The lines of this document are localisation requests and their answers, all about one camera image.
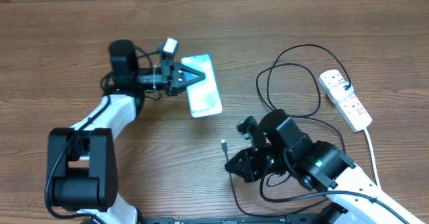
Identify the Samsung Galaxy smartphone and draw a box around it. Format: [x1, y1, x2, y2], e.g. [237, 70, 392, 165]
[181, 54, 223, 118]

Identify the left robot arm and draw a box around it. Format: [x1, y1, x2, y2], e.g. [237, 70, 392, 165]
[44, 38, 206, 223]

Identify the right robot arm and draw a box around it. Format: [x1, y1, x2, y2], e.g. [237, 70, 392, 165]
[225, 109, 420, 223]

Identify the white USB charger adapter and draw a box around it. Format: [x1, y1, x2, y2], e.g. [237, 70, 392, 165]
[328, 81, 354, 103]

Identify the white power strip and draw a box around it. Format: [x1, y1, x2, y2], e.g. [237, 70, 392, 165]
[318, 69, 372, 133]

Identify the white power strip cord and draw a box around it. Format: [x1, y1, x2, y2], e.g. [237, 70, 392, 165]
[363, 127, 383, 188]

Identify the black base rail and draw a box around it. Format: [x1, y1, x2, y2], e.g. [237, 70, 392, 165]
[80, 211, 349, 224]

